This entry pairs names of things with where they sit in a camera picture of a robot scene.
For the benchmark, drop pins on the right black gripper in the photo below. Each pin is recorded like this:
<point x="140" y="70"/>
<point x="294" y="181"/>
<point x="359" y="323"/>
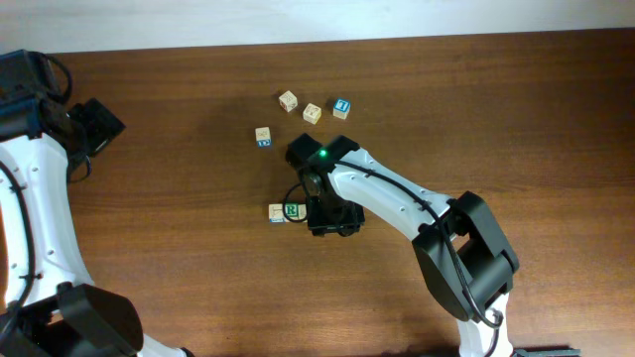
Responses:
<point x="320" y="225"/>

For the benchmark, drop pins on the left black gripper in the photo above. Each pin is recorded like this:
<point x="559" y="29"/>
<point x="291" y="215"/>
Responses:
<point x="108" y="122"/>

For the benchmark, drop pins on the green letter R block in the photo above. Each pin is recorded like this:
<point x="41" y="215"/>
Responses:
<point x="295" y="211"/>

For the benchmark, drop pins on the blue edged wooden block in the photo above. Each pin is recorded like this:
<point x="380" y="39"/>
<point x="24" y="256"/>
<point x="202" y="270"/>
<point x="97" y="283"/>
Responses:
<point x="276" y="213"/>

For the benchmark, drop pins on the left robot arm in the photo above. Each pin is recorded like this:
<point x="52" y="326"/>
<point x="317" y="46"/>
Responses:
<point x="53" y="307"/>

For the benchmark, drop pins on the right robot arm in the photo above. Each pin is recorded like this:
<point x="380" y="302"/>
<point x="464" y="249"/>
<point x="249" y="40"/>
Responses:
<point x="466" y="260"/>

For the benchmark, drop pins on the blue letter E block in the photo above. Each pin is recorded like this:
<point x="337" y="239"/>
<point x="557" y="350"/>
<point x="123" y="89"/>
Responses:
<point x="263" y="137"/>

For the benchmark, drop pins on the wooden animal picture block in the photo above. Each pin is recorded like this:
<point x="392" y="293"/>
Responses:
<point x="312" y="113"/>

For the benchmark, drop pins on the blue letter T block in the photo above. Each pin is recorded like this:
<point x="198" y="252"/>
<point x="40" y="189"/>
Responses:
<point x="341" y="108"/>

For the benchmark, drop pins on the wooden block top left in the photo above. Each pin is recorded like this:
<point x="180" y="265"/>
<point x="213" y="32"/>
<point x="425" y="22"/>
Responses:
<point x="288" y="101"/>

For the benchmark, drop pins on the black table clamp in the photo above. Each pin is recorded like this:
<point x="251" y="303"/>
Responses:
<point x="547" y="353"/>

